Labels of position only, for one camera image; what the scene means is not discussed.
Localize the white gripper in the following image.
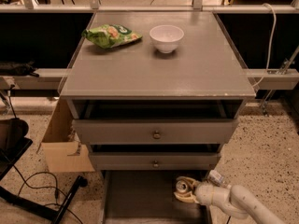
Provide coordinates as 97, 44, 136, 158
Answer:
174, 176, 230, 206

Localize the orange soda can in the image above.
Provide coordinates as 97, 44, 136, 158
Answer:
176, 180, 190, 194

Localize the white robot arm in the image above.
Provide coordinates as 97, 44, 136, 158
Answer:
174, 176, 285, 224

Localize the bottom grey open drawer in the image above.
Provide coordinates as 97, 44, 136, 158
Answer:
100, 171, 212, 224

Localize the middle grey drawer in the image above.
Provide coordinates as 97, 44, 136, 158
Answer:
89, 152, 221, 170

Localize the top grey drawer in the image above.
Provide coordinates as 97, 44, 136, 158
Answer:
73, 119, 238, 145

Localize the plastic water bottle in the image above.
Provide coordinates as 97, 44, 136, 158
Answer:
207, 170, 232, 189

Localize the cardboard box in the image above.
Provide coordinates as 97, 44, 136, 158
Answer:
40, 99, 94, 173

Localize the white bowl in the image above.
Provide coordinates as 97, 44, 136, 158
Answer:
149, 25, 184, 53

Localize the green chip bag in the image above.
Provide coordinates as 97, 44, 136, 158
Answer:
81, 24, 142, 49

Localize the black chair base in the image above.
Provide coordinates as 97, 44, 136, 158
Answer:
0, 119, 89, 224

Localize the black floor cable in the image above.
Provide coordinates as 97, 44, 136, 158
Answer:
0, 152, 84, 224

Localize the white hanging cable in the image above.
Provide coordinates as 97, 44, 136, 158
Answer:
251, 3, 278, 89

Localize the metal frame rail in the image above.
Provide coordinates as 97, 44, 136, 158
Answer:
0, 0, 299, 15

